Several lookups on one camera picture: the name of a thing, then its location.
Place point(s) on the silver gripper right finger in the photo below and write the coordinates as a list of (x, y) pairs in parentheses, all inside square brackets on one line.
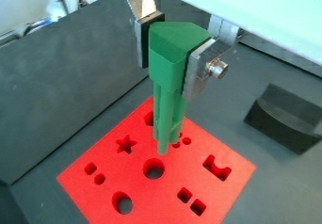
[(205, 60)]

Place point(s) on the dark grey side panel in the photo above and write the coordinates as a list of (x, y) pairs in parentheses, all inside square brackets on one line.
[(61, 76)]

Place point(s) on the black foam block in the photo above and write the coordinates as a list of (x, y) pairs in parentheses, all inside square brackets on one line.
[(287, 118)]

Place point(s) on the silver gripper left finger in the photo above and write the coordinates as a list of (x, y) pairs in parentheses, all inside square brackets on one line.
[(146, 15)]

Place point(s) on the green three prong peg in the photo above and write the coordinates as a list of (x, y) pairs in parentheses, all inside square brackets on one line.
[(172, 41)]

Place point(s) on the red shape insertion board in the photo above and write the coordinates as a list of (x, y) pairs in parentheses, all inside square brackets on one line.
[(124, 184)]

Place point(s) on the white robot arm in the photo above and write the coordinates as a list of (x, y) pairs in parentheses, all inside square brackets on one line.
[(23, 16)]

